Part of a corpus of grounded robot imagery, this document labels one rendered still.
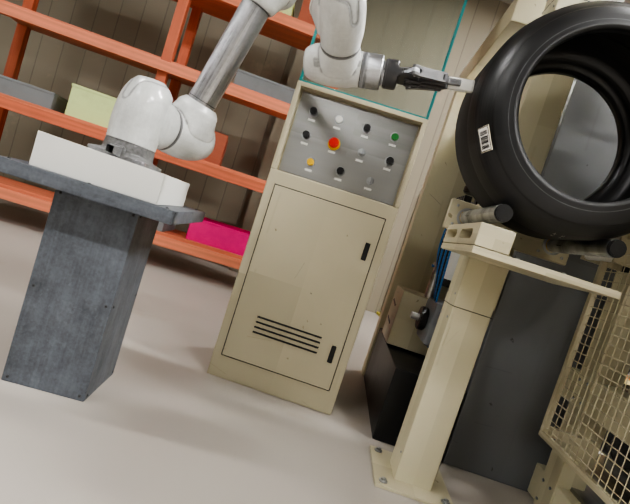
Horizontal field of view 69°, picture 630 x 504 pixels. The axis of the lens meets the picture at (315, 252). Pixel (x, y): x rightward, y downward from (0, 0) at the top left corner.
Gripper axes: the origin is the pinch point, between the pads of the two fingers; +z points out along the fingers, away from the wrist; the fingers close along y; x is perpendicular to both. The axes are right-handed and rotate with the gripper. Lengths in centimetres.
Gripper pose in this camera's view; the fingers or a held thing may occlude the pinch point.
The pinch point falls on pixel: (460, 84)
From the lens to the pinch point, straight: 133.5
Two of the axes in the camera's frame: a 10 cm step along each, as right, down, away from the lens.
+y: 0.6, -0.4, 10.0
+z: 9.8, 1.7, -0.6
